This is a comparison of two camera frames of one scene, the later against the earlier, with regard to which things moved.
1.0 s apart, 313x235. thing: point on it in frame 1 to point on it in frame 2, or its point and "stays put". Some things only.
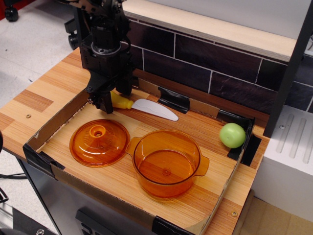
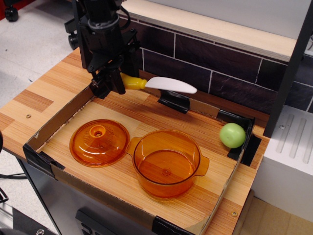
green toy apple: (232, 135) stays put
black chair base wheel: (71, 27) stays put
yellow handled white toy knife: (146, 105) to (132, 82)
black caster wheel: (11, 13) stays put
